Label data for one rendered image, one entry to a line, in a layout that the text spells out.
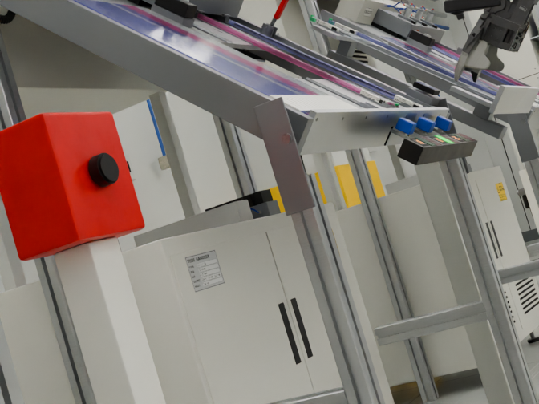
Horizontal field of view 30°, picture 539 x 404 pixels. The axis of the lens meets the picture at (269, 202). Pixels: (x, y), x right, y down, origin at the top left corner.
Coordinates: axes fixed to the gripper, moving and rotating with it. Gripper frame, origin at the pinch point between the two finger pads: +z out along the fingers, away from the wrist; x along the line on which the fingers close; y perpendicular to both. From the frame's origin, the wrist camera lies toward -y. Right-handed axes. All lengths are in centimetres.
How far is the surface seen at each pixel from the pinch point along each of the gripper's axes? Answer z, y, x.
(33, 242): 28, -11, -104
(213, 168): 117, -170, 243
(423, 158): 13.1, 6.6, -25.9
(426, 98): 7.7, -7.8, 7.9
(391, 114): 8.4, -2.2, -25.3
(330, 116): 8, -2, -53
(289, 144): 12, -2, -65
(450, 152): 12.8, 6.6, -10.3
